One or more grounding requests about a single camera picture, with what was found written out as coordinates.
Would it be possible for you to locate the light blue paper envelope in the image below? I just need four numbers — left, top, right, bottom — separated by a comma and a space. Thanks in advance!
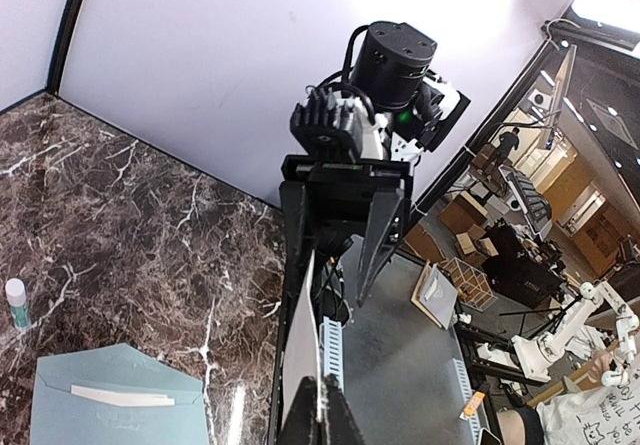
30, 344, 209, 444

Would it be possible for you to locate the white industrial robot arm background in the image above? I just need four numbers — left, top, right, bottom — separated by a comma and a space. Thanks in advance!
268, 267, 639, 444

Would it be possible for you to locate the beige lined letter paper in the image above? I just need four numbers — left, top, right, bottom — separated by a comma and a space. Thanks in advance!
70, 385, 175, 408

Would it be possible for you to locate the white slotted cable duct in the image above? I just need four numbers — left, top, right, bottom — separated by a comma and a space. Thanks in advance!
320, 316, 344, 391

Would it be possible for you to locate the black right corner frame post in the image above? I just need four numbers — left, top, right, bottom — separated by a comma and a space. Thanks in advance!
45, 0, 84, 95

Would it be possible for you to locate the spare gray paper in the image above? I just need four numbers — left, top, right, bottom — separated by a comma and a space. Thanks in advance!
282, 251, 321, 422

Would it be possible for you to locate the white green glue stick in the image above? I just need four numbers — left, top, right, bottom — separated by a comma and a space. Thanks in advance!
5, 278, 31, 330

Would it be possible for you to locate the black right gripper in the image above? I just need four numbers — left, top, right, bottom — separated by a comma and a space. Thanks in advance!
278, 154, 414, 381

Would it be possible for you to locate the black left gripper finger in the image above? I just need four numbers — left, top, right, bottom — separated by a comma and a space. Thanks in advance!
277, 374, 365, 445

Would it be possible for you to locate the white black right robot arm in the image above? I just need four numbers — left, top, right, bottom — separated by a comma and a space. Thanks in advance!
278, 21, 468, 352

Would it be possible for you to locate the gray board on floor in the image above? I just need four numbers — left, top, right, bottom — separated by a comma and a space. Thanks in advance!
411, 263, 458, 329

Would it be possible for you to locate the wooden crate frame background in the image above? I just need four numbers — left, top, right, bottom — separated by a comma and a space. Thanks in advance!
438, 257, 496, 312

